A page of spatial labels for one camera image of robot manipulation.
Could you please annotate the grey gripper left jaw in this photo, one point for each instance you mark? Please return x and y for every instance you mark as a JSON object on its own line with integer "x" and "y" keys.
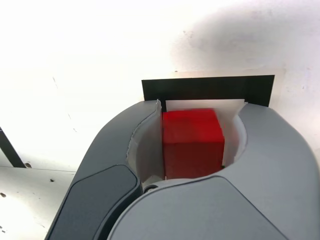
{"x": 105, "y": 175}

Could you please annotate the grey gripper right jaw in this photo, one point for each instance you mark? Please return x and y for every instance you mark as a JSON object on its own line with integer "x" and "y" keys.
{"x": 225, "y": 212}

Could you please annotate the red cube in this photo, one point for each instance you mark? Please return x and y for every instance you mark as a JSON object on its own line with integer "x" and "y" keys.
{"x": 192, "y": 150}

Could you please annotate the black tape square outline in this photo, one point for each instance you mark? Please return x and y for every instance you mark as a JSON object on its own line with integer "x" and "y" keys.
{"x": 200, "y": 87}

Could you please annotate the black tape strip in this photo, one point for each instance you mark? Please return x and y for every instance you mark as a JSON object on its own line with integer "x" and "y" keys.
{"x": 10, "y": 150}

